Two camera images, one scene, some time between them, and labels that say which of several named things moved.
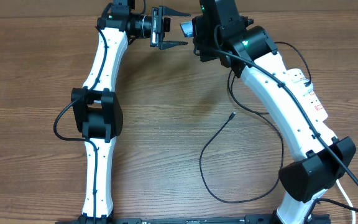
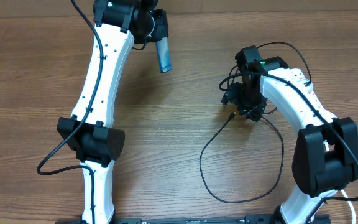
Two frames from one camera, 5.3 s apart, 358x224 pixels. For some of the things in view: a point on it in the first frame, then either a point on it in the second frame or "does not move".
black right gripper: x=204 y=56 to x=256 y=112
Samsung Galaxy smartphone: x=187 y=27 to x=164 y=53
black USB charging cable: x=307 y=83 does not move
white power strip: x=296 y=74 does not move
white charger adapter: x=304 y=89 does not move
